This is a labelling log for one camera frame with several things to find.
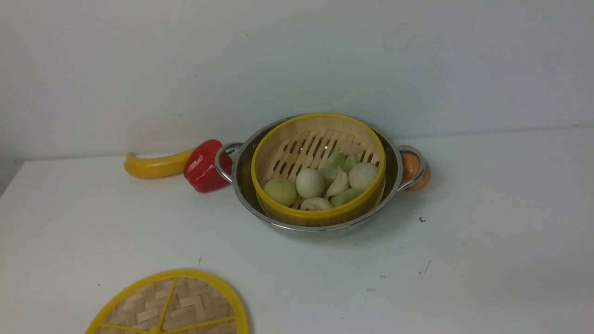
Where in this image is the yellow woven steamer lid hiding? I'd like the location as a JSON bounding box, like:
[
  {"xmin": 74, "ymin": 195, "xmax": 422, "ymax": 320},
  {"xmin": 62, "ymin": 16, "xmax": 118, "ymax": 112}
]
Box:
[{"xmin": 86, "ymin": 269, "xmax": 250, "ymax": 334}]

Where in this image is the white dumpling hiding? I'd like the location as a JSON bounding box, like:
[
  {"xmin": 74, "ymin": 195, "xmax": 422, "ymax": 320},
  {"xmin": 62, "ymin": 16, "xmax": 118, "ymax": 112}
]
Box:
[
  {"xmin": 300, "ymin": 197, "xmax": 333, "ymax": 211},
  {"xmin": 326, "ymin": 167, "xmax": 349, "ymax": 197}
]

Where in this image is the stainless steel pot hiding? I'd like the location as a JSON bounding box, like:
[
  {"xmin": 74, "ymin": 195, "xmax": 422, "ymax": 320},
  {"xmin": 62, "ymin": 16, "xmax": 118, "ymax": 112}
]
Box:
[{"xmin": 212, "ymin": 113, "xmax": 431, "ymax": 236}]

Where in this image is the pale green dumpling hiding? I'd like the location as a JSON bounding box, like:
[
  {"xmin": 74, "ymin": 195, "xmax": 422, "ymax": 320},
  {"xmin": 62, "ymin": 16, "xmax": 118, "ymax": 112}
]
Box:
[{"xmin": 341, "ymin": 154, "xmax": 359, "ymax": 173}]

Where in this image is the pink dumpling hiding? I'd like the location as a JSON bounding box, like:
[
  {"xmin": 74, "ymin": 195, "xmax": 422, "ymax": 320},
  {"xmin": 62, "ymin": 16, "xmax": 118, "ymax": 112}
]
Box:
[{"xmin": 336, "ymin": 141, "xmax": 366, "ymax": 156}]

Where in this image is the yellow banana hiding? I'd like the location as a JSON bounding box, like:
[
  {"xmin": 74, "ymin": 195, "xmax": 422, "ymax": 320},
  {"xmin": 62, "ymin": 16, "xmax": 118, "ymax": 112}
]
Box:
[{"xmin": 123, "ymin": 149, "xmax": 193, "ymax": 180}]

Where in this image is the orange round fruit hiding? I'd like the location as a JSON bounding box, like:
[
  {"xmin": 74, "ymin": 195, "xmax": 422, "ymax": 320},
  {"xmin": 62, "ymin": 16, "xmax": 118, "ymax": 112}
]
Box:
[{"xmin": 401, "ymin": 152, "xmax": 432, "ymax": 192}]

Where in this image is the green dumpling at edge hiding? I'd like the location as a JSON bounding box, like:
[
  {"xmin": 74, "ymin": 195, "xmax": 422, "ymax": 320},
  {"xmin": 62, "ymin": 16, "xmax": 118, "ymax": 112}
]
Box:
[{"xmin": 330, "ymin": 188, "xmax": 362, "ymax": 207}]

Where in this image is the white dumpling front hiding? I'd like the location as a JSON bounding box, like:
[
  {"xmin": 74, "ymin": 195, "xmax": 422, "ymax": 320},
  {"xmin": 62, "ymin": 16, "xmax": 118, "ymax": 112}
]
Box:
[{"xmin": 300, "ymin": 197, "xmax": 333, "ymax": 211}]

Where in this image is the greenish round bun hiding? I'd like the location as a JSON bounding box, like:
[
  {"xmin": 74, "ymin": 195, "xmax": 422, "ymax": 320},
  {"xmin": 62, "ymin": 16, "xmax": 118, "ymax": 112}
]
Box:
[{"xmin": 263, "ymin": 178, "xmax": 297, "ymax": 207}]

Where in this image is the yellow rimmed bamboo steamer basket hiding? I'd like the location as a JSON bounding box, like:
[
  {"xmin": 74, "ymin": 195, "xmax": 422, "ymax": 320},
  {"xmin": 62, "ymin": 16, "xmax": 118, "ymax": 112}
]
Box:
[{"xmin": 251, "ymin": 113, "xmax": 387, "ymax": 227}]

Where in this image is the red bell pepper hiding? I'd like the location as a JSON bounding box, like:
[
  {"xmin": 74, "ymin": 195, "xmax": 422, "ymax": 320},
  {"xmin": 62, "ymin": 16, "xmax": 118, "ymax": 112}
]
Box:
[{"xmin": 183, "ymin": 139, "xmax": 229, "ymax": 193}]

